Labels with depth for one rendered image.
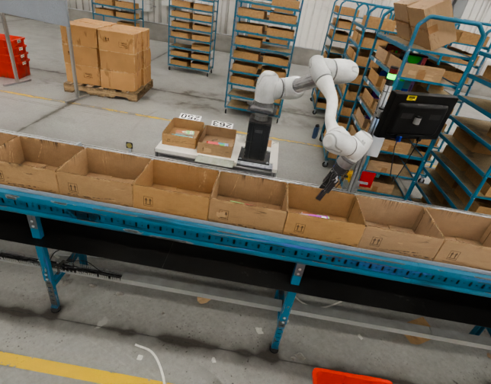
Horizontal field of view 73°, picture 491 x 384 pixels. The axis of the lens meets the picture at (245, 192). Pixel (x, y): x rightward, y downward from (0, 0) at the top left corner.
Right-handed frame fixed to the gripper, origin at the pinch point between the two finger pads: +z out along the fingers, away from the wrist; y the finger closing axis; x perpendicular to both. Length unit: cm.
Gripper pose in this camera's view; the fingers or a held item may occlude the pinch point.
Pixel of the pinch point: (320, 193)
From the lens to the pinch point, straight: 193.9
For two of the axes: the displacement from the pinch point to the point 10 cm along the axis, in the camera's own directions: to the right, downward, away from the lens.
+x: -8.8, -4.5, -1.7
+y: 1.1, -5.2, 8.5
